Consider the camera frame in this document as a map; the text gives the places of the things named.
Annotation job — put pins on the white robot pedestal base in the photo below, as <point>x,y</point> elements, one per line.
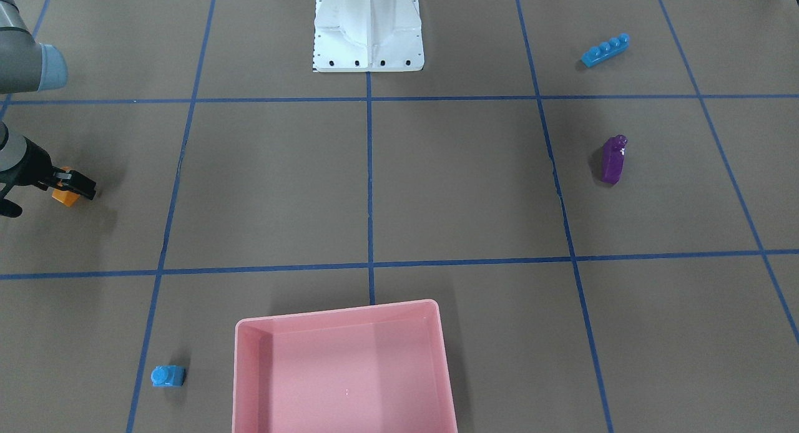
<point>367,36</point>

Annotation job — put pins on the small blue block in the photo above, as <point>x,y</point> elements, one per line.
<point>168,376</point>

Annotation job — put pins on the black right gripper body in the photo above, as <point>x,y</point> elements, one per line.
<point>36,167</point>

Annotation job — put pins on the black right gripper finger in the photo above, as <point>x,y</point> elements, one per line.
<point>83,185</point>

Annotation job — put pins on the purple block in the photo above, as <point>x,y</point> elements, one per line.
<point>613,156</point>

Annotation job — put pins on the orange block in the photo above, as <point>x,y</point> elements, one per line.
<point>63,191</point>

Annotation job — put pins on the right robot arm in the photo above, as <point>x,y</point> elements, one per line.
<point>30,66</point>

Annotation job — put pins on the long blue studded block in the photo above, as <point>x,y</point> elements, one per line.
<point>606,50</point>

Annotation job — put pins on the pink plastic box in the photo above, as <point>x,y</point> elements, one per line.
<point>381,368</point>

